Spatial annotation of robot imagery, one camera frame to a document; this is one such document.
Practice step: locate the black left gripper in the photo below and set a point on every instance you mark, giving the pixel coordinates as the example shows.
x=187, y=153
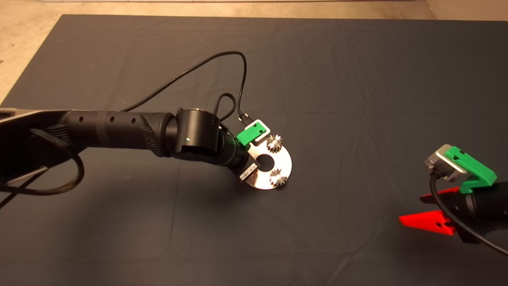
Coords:
x=244, y=167

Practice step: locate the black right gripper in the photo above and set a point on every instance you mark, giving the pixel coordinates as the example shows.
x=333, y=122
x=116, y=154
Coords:
x=480, y=210

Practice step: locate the dark steel planetary gear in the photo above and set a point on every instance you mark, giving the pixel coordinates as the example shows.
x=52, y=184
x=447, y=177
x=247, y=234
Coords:
x=274, y=143
x=277, y=178

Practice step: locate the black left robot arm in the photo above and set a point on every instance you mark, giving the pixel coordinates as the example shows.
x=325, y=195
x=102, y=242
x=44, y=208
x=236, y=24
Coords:
x=119, y=131

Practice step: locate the round metal carrier plate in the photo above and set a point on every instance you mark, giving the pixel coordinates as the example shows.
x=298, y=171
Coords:
x=283, y=161

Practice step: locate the dark grey table cloth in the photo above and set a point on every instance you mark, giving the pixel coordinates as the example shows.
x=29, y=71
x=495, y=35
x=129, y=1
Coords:
x=357, y=79

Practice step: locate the left green camera mount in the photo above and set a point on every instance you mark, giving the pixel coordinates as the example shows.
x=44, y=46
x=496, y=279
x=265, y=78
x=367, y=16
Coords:
x=250, y=134

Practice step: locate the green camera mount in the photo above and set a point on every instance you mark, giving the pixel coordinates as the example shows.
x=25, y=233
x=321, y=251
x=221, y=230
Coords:
x=250, y=134
x=472, y=169

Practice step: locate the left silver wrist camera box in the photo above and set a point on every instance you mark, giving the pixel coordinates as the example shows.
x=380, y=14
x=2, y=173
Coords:
x=265, y=129

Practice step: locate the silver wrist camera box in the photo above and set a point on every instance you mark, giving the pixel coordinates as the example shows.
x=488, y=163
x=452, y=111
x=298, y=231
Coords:
x=438, y=163
x=265, y=129

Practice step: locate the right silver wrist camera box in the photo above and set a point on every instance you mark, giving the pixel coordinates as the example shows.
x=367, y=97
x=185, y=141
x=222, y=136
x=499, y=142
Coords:
x=438, y=163

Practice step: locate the right green camera mount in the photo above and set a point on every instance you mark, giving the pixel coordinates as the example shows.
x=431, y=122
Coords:
x=472, y=169

